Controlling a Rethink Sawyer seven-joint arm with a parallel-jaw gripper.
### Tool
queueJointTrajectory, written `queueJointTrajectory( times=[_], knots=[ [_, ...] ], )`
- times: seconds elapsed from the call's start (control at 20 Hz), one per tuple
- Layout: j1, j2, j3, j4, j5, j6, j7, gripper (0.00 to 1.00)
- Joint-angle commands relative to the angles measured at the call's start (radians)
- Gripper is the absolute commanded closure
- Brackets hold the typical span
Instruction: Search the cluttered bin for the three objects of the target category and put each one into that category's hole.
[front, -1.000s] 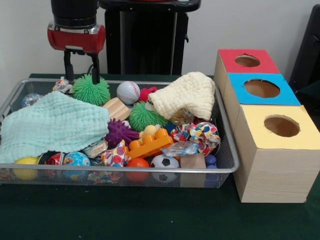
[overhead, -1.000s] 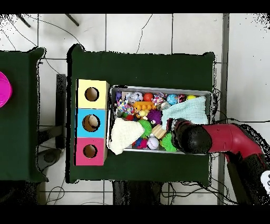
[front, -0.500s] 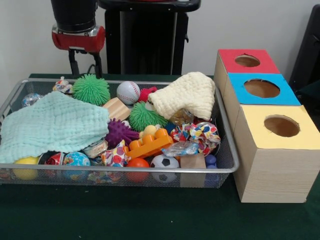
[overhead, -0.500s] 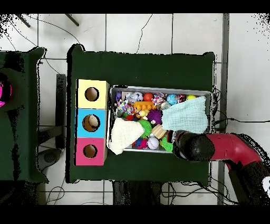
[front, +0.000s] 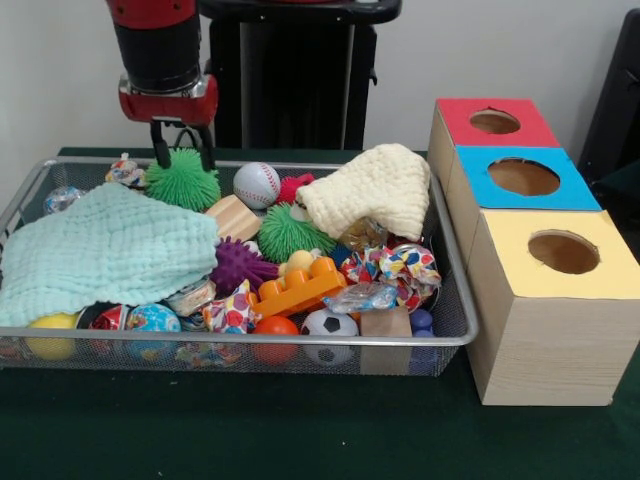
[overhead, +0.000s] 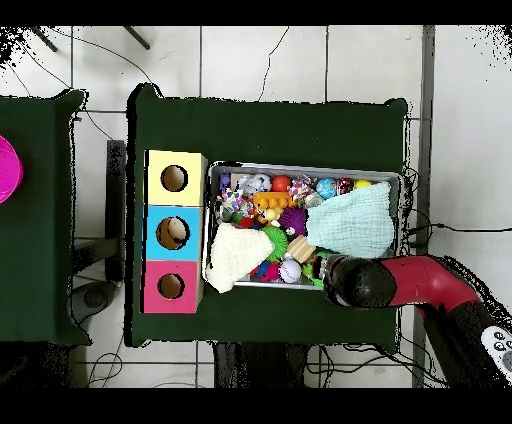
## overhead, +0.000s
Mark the green spiky rubber ball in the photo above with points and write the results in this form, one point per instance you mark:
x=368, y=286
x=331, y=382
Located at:
x=276, y=242

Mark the cream muslin cloth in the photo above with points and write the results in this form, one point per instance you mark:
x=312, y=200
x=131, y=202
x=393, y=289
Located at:
x=236, y=256

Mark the mint green muslin cloth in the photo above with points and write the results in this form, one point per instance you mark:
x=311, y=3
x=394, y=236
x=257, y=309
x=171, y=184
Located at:
x=352, y=224

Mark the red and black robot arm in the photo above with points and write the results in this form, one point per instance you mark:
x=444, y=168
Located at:
x=420, y=280

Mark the wooden box with three holes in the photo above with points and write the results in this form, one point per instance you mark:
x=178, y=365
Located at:
x=192, y=248

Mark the orange plastic building block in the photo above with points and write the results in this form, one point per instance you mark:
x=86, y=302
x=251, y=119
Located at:
x=274, y=200

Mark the purple spiky ball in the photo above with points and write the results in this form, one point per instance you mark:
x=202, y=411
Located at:
x=292, y=220

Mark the smooth orange ball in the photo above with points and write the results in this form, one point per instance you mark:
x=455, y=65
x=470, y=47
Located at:
x=281, y=183

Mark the striped light wooden block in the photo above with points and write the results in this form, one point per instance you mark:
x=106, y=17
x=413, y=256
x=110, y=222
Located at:
x=300, y=248

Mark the white baseball with red stitching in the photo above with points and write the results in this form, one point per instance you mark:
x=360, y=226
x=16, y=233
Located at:
x=290, y=272

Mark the blue globe print ball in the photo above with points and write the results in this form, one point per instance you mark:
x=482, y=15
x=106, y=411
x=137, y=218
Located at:
x=326, y=188

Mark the dark green table cloth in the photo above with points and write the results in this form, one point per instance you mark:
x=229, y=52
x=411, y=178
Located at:
x=260, y=132

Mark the black upright panel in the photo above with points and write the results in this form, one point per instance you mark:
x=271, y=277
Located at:
x=116, y=200

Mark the black tripod leg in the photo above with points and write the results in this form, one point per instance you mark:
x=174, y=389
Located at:
x=44, y=39
x=136, y=38

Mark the pink plastic bowl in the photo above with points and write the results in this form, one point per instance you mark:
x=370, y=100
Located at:
x=10, y=172

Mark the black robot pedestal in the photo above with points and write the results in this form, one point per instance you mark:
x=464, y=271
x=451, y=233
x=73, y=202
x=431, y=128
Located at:
x=248, y=368

